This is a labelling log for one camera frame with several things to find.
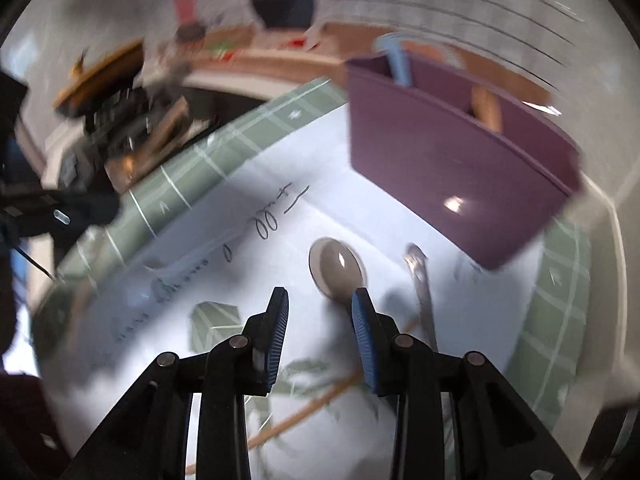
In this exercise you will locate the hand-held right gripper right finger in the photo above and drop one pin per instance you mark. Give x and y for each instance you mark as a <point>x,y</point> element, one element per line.
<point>362,345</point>

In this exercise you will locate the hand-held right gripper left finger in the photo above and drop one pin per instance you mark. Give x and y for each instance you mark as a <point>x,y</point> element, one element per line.
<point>277,340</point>

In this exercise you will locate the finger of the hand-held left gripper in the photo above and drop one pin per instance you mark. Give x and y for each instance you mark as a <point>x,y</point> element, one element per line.
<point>70,215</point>

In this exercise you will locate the purple utensil container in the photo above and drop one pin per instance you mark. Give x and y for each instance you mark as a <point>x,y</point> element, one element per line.
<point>440,160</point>

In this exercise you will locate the white bamboo print paper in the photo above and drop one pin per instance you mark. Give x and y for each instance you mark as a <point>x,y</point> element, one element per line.
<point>280,280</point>

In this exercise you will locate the wooden chopstick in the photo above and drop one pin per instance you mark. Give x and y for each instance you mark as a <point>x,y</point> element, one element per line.
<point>320,402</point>

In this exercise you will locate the dark cluttered device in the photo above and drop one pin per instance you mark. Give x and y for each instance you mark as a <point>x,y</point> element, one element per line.
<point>120,110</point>

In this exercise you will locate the green checked mat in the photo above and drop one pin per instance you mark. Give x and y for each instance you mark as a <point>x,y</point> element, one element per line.
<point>220,155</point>

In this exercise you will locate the wooden utensil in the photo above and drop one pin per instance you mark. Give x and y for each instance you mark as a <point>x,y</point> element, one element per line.
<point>487,107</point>

